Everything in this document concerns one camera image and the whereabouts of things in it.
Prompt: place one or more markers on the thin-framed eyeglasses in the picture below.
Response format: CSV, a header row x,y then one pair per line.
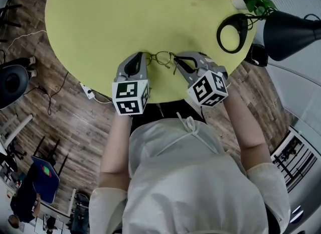
x,y
163,57

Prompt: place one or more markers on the black desk lamp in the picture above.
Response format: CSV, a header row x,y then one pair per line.
x,y
283,34

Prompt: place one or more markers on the white table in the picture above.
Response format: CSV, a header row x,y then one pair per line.
x,y
22,122

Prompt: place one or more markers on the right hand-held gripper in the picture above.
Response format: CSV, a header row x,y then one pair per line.
x,y
208,90

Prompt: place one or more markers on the green and red block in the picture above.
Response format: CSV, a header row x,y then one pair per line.
x,y
46,170

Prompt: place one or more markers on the yellow round tablecloth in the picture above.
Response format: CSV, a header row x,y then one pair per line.
x,y
125,14

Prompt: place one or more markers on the black box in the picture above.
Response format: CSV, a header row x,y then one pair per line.
x,y
257,54

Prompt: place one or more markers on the person's black trousers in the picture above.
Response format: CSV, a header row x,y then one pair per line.
x,y
150,112

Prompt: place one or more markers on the person's left forearm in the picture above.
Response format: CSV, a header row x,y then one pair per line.
x,y
115,147

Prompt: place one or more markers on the grey chair with black legs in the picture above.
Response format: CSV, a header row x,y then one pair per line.
x,y
11,7

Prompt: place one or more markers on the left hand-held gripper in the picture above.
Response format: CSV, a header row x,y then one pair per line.
x,y
128,95

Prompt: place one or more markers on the blue chair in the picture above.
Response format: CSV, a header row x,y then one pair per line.
x,y
47,187

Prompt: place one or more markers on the person's white top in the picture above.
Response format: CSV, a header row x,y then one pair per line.
x,y
188,177

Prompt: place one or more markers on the person's right forearm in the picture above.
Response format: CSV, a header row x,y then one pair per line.
x,y
245,127

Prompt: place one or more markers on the white power strip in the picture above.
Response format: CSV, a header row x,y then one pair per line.
x,y
87,91

